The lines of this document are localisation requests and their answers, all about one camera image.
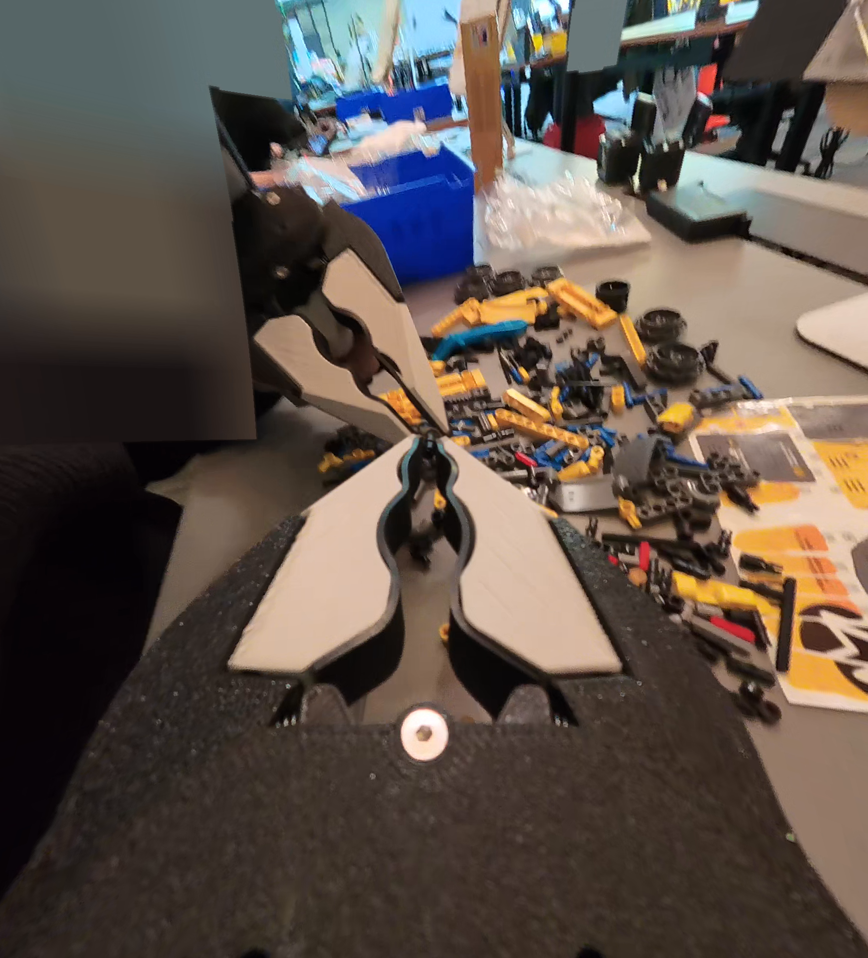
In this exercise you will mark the teal curved panel piece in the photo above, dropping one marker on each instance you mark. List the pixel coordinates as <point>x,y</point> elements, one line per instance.
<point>479,333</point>

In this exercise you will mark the brown cardboard box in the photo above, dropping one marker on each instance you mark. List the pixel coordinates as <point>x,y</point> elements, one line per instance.
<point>483,97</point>

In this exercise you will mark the crumpled plastic bags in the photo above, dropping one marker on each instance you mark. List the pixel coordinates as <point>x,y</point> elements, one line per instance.
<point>396,138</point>

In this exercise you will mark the white book stand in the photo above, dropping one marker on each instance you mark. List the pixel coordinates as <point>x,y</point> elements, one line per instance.
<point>860,337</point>

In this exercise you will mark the person's left forearm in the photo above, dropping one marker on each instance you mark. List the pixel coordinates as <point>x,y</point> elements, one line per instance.
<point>45,636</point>

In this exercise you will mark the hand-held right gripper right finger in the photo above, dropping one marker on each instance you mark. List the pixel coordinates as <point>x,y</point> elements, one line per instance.
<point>531,591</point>

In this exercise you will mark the blue storage bin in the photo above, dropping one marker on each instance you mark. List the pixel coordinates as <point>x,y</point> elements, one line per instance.
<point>396,105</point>

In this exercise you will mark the black pin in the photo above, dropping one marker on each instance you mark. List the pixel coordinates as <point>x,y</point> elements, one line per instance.
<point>425,453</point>

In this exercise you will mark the background office desk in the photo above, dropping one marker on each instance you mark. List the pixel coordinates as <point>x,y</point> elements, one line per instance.
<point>666,30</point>

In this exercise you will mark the yellow and grey sticker sheet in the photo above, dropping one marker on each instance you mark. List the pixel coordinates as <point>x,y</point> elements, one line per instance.
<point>838,569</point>

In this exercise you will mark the pile of building block pieces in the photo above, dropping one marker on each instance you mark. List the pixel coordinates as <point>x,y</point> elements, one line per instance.
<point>554,419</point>

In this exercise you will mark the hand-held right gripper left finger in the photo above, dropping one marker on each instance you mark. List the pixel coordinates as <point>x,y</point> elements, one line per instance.
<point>322,591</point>

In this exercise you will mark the black power adapter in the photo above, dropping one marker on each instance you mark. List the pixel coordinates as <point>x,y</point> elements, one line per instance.
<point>696,213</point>

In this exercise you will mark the black desktop equipment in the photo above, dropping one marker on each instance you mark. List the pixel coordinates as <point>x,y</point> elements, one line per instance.
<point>640,161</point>

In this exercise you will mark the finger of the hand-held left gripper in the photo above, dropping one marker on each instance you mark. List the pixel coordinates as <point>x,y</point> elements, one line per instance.
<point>307,367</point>
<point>374,314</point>

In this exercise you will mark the clear plastic bags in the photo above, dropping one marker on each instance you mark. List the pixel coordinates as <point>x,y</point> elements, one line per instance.
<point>554,217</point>

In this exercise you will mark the blue bin with square tag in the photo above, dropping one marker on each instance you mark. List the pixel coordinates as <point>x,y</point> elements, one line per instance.
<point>419,217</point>

